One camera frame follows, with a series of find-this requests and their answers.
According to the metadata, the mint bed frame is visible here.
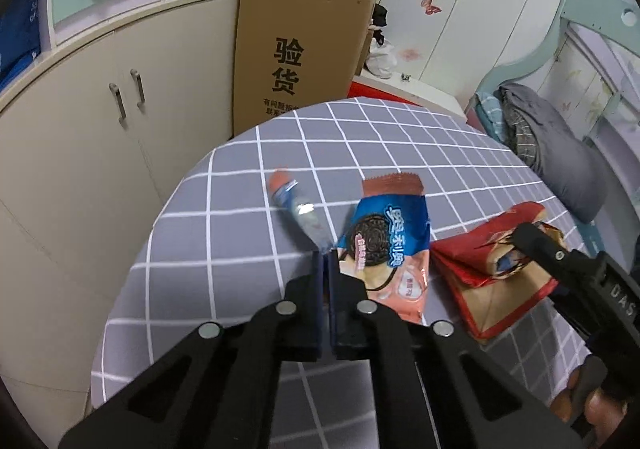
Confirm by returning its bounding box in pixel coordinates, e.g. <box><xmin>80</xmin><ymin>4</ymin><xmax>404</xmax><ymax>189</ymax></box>
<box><xmin>465</xmin><ymin>0</ymin><xmax>640</xmax><ymax>140</ymax></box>

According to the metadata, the grey checked tablecloth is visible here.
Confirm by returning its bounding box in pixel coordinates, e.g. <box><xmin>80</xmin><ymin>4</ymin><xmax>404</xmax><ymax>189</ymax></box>
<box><xmin>90</xmin><ymin>96</ymin><xmax>608</xmax><ymax>449</ymax></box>

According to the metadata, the light blue plaid bedding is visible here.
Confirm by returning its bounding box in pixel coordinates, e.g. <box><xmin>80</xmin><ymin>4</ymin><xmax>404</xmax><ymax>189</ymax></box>
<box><xmin>472</xmin><ymin>89</ymin><xmax>516</xmax><ymax>145</ymax></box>

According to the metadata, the brown cardboard box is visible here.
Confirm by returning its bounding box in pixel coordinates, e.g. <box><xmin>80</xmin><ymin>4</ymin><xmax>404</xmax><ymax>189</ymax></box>
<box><xmin>232</xmin><ymin>0</ymin><xmax>377</xmax><ymax>137</ymax></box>

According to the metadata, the blue bag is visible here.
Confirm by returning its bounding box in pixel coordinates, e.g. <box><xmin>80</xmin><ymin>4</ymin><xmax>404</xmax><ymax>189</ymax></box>
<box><xmin>0</xmin><ymin>0</ymin><xmax>41</xmax><ymax>90</ymax></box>

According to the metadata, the black cloth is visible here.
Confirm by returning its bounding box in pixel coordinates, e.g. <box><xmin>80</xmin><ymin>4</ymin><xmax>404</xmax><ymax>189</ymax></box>
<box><xmin>371</xmin><ymin>4</ymin><xmax>390</xmax><ymax>42</ymax></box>

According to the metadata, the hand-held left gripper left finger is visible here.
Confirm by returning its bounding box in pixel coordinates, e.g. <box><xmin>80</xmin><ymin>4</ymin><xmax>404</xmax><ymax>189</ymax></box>
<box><xmin>59</xmin><ymin>250</ymin><xmax>328</xmax><ymax>449</ymax></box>

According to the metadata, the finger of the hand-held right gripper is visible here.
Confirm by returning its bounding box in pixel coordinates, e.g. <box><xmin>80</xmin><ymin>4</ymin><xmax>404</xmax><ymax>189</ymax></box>
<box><xmin>547</xmin><ymin>291</ymin><xmax>608</xmax><ymax>355</ymax></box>
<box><xmin>512</xmin><ymin>222</ymin><xmax>608</xmax><ymax>297</ymax></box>

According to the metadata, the plastic bottle orange cap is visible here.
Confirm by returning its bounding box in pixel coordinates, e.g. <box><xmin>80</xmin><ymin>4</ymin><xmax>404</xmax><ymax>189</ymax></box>
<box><xmin>267</xmin><ymin>169</ymin><xmax>333</xmax><ymax>252</ymax></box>

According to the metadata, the person's right hand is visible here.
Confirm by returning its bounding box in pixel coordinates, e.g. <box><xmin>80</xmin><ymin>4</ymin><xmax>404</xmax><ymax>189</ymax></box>
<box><xmin>550</xmin><ymin>369</ymin><xmax>640</xmax><ymax>447</ymax></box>

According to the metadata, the white printed bed panel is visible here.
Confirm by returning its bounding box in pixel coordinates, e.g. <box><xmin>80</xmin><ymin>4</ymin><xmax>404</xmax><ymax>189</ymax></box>
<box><xmin>547</xmin><ymin>24</ymin><xmax>640</xmax><ymax>210</ymax></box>

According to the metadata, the blue pink cookie packet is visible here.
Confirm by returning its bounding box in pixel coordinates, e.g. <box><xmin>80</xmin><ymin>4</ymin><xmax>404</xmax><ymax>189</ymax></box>
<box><xmin>336</xmin><ymin>172</ymin><xmax>432</xmax><ymax>326</ymax></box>

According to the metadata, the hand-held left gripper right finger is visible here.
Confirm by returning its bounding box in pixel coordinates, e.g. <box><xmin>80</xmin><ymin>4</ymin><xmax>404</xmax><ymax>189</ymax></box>
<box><xmin>327</xmin><ymin>249</ymin><xmax>586</xmax><ymax>449</ymax></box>

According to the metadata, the red mat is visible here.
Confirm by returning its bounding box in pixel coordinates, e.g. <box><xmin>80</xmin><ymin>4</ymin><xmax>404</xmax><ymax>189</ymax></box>
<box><xmin>347</xmin><ymin>82</ymin><xmax>426</xmax><ymax>107</ymax></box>

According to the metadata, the red paper bag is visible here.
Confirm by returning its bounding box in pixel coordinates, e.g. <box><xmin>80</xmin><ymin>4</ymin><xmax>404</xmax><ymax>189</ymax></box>
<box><xmin>430</xmin><ymin>202</ymin><xmax>563</xmax><ymax>341</ymax></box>

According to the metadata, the white crumpled cloth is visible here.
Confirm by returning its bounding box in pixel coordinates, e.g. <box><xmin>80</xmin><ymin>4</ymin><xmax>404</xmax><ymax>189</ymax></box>
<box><xmin>365</xmin><ymin>42</ymin><xmax>398</xmax><ymax>79</ymax></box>

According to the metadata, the grey pillow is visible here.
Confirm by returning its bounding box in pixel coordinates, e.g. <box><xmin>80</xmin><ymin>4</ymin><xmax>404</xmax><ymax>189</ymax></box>
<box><xmin>500</xmin><ymin>82</ymin><xmax>608</xmax><ymax>225</ymax></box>

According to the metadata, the beige cabinet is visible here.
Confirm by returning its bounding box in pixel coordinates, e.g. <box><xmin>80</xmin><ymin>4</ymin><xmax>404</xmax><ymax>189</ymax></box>
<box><xmin>0</xmin><ymin>0</ymin><xmax>246</xmax><ymax>430</ymax></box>

